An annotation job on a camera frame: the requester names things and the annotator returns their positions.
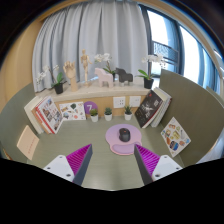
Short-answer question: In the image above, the thick white book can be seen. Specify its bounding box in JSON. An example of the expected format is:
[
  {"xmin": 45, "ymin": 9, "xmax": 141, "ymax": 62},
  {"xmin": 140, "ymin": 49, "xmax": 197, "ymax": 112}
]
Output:
[{"xmin": 23, "ymin": 95, "xmax": 44, "ymax": 135}]

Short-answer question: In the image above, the purple mouse pad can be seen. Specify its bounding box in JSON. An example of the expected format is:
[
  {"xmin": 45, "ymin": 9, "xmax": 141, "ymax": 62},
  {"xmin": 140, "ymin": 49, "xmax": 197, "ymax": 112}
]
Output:
[{"xmin": 105, "ymin": 123, "xmax": 143, "ymax": 156}]

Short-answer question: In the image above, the window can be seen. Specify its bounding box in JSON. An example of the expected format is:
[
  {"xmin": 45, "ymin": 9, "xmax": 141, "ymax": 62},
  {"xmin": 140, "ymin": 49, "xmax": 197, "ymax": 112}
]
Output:
[{"xmin": 141, "ymin": 4, "xmax": 224, "ymax": 98}]

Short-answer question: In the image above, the wooden mannequin figure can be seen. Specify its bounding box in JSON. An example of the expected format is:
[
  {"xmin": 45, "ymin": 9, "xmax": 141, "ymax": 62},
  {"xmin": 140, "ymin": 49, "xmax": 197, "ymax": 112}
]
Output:
[{"xmin": 79, "ymin": 49, "xmax": 93, "ymax": 87}]

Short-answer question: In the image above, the small potted plant white pot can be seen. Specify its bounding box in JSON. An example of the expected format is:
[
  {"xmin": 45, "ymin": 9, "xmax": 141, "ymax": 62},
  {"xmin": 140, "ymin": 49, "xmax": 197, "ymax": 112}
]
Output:
[
  {"xmin": 89, "ymin": 108, "xmax": 100, "ymax": 123},
  {"xmin": 123, "ymin": 105, "xmax": 134, "ymax": 121},
  {"xmin": 104, "ymin": 106, "xmax": 114, "ymax": 122}
]

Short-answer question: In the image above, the beige book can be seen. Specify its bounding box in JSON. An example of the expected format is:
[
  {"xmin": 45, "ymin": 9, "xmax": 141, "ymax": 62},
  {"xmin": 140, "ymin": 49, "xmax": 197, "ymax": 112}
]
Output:
[{"xmin": 16, "ymin": 124, "xmax": 40, "ymax": 161}]

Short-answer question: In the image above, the white wall outlet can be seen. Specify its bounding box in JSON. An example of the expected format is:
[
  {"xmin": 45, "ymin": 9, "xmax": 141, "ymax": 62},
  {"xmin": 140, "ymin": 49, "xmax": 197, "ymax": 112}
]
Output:
[
  {"xmin": 128, "ymin": 95, "xmax": 142, "ymax": 108},
  {"xmin": 112, "ymin": 96, "xmax": 127, "ymax": 109}
]

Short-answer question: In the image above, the white card with colourful pictures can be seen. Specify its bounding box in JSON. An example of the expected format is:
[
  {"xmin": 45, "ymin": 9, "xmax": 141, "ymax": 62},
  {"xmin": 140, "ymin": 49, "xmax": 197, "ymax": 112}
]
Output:
[{"xmin": 160, "ymin": 116, "xmax": 192, "ymax": 158}]

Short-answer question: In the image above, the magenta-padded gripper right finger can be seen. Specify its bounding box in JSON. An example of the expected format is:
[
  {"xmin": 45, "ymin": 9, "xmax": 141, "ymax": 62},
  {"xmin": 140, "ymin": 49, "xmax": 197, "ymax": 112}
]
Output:
[{"xmin": 134, "ymin": 143, "xmax": 183, "ymax": 186}]

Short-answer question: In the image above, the round purple number sign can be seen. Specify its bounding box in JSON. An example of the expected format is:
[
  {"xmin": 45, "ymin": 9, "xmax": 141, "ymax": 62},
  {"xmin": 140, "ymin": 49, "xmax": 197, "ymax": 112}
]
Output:
[{"xmin": 83, "ymin": 100, "xmax": 99, "ymax": 116}]

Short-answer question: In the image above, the pink horse figure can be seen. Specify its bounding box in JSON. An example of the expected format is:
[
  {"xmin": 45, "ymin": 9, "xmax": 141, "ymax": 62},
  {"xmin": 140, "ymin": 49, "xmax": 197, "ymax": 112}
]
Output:
[{"xmin": 94, "ymin": 67, "xmax": 114, "ymax": 88}]

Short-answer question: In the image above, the white orchid in black pot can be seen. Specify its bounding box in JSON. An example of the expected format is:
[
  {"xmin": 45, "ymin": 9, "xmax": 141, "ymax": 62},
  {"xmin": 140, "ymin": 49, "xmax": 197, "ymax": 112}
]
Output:
[
  {"xmin": 93, "ymin": 52, "xmax": 118, "ymax": 81},
  {"xmin": 35, "ymin": 64, "xmax": 68, "ymax": 95},
  {"xmin": 135, "ymin": 53, "xmax": 167, "ymax": 90}
]

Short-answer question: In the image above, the wooden ledge with white top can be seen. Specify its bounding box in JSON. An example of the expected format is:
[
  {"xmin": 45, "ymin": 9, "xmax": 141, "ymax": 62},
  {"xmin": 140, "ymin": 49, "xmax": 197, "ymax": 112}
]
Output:
[{"xmin": 34, "ymin": 79, "xmax": 161, "ymax": 118}]

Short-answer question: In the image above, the black book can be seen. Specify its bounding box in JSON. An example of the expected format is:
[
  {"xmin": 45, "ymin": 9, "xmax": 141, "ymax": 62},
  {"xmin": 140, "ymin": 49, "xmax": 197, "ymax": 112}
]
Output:
[{"xmin": 134, "ymin": 89, "xmax": 164, "ymax": 129}]

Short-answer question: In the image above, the white illustrated sticker card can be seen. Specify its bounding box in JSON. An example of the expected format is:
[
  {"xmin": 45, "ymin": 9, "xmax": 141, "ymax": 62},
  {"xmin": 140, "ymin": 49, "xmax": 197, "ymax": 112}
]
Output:
[{"xmin": 59, "ymin": 101, "xmax": 87, "ymax": 122}]

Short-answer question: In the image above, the white book with photo cover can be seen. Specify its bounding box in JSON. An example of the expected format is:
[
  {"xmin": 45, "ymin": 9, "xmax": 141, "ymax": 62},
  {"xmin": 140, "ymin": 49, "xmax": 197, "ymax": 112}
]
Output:
[{"xmin": 34, "ymin": 95, "xmax": 64, "ymax": 135}]

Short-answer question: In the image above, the black computer mouse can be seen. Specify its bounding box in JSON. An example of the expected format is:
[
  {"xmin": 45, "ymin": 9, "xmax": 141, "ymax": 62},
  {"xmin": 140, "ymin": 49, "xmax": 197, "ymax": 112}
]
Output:
[{"xmin": 118, "ymin": 127, "xmax": 132, "ymax": 143}]

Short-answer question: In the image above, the grey-green desk partition panel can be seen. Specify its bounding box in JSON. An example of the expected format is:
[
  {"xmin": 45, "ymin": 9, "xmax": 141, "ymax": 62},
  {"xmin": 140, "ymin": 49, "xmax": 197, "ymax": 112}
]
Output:
[
  {"xmin": 159, "ymin": 68, "xmax": 224, "ymax": 168},
  {"xmin": 0, "ymin": 83, "xmax": 38, "ymax": 164}
]

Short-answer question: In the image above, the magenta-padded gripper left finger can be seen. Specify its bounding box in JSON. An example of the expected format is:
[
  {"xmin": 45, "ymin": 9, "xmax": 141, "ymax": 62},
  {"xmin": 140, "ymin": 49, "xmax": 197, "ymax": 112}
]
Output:
[{"xmin": 43, "ymin": 143, "xmax": 93, "ymax": 186}]

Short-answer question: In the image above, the grey curtain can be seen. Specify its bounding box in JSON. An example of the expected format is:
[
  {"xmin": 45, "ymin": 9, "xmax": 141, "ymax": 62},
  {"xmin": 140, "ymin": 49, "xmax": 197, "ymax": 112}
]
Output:
[{"xmin": 32, "ymin": 1, "xmax": 149, "ymax": 93}]

